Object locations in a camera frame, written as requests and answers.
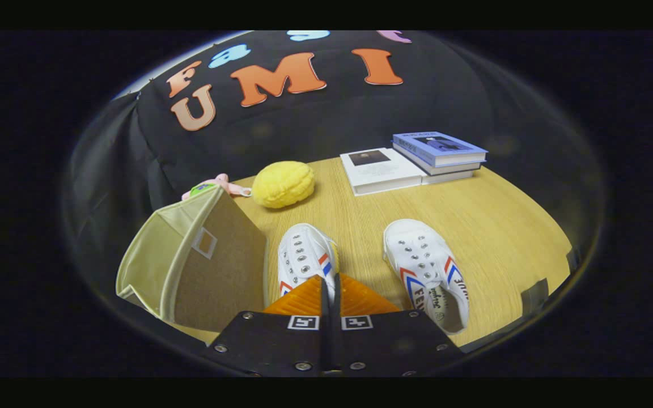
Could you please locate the grey blue book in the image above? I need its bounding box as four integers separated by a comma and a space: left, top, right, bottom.
393, 144, 481, 177

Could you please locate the beige fabric storage box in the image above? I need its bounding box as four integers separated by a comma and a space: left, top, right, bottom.
116, 184, 268, 333

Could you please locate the plain white book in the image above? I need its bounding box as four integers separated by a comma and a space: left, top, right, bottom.
421, 169, 477, 186

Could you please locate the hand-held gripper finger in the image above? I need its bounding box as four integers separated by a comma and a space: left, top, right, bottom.
202, 275, 330, 377
331, 274, 466, 377

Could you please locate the blue cover book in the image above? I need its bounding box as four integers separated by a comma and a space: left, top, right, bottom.
392, 131, 488, 168

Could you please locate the white book with dark photo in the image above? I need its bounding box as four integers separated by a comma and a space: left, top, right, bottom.
340, 147, 424, 197

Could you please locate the pink and green plush toy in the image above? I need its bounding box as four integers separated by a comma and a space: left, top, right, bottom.
181, 173, 252, 201

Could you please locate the white striped canvas shoe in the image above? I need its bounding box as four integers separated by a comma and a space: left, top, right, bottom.
383, 219, 470, 335
277, 223, 339, 301

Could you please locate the yellow plush toy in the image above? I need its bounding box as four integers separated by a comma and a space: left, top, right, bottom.
252, 161, 316, 209

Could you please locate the black backdrop cloth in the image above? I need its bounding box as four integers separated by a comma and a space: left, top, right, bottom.
66, 31, 602, 273

